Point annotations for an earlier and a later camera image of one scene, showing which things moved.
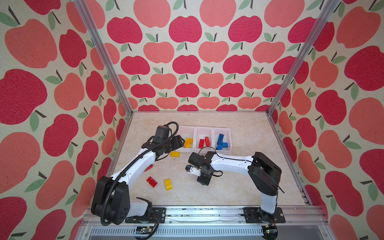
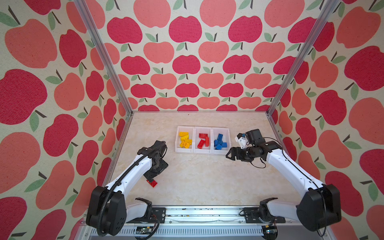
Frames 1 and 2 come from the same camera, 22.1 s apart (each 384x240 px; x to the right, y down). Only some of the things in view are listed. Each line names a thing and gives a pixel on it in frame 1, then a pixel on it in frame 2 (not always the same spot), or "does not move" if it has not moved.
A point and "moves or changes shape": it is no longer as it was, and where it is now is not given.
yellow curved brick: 175,154 → 184,138
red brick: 152,182 does not move
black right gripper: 202,182 → 238,156
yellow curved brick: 168,185 → 182,134
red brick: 150,166 moves or changes shape
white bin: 188,133 does not move
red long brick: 207,142 does not move
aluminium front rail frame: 212,223 does not move
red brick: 201,143 does not move
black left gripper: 177,143 → 151,175
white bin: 204,136 does not move
